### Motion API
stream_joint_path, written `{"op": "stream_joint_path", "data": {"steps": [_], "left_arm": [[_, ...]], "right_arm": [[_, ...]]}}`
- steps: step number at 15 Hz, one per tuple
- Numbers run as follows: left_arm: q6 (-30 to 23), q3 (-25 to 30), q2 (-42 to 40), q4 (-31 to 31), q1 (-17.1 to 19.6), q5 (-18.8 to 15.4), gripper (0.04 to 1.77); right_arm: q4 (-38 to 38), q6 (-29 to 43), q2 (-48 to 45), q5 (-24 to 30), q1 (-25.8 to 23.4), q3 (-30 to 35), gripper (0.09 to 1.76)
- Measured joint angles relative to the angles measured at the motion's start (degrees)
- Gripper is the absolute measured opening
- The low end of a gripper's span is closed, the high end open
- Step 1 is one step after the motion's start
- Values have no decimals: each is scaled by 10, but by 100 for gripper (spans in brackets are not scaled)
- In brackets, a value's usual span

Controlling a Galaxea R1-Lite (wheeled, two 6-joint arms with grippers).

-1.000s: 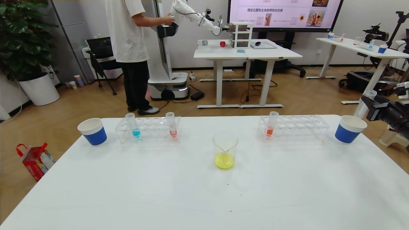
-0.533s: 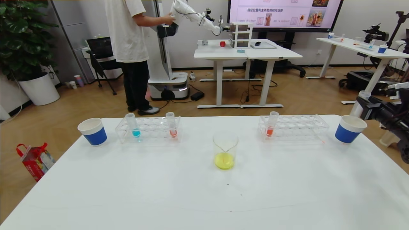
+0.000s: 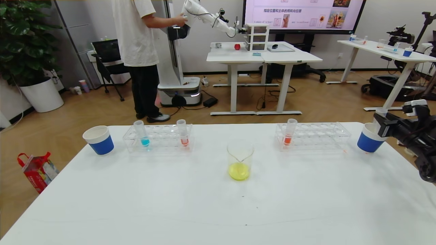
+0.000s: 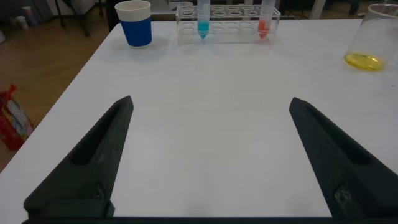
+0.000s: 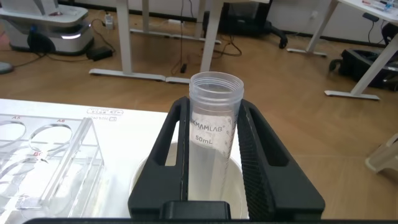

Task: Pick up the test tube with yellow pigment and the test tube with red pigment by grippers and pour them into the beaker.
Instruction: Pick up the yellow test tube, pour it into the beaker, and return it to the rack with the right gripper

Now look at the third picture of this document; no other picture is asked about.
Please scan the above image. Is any white wheeled robot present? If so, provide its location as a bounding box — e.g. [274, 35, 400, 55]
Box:
[149, 0, 247, 108]

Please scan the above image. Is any green leafy plant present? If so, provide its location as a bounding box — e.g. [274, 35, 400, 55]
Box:
[0, 0, 63, 86]

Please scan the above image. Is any blue white paper cup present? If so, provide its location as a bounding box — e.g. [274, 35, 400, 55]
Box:
[357, 122, 387, 153]
[83, 125, 114, 156]

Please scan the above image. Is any black office chair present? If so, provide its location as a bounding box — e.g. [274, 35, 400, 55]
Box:
[92, 39, 133, 102]

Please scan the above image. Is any black mobile robot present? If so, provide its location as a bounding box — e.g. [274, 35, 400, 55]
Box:
[361, 12, 436, 102]

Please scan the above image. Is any blue pigment test tube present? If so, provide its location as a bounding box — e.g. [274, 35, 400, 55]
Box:
[134, 120, 150, 147]

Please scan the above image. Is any white drawer organizer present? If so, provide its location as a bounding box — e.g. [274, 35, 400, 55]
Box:
[244, 23, 269, 52]

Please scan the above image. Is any clear glass beaker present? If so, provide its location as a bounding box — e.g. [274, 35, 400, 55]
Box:
[227, 141, 254, 181]

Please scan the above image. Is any white plant pot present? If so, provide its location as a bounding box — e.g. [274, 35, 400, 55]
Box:
[19, 77, 64, 113]

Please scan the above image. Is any grey flat tray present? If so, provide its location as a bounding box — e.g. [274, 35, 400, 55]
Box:
[267, 44, 295, 53]

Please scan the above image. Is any person in white shirt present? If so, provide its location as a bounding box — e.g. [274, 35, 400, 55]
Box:
[112, 0, 188, 124]

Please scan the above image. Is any red printed shopping bag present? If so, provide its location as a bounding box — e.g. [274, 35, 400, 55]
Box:
[18, 152, 59, 194]

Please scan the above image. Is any black display stand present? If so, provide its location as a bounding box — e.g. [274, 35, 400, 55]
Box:
[259, 33, 326, 84]

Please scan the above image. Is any grey metal cabinet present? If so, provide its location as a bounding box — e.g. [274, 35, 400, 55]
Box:
[54, 0, 113, 89]

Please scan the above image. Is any clear acrylic test tube rack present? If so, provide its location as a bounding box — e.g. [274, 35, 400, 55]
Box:
[123, 124, 194, 153]
[275, 122, 351, 151]

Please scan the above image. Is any long white standing desk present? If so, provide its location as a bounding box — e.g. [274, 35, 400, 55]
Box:
[325, 39, 436, 112]

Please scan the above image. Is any large display screen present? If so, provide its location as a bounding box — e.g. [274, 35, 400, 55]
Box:
[242, 0, 367, 34]

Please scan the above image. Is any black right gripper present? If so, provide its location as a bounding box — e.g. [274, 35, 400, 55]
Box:
[373, 112, 414, 142]

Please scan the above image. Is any red pigment test tube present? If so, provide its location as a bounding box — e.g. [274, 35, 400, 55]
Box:
[176, 119, 189, 147]
[283, 118, 298, 146]

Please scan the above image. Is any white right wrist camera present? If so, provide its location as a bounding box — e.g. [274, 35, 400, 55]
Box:
[403, 100, 428, 115]

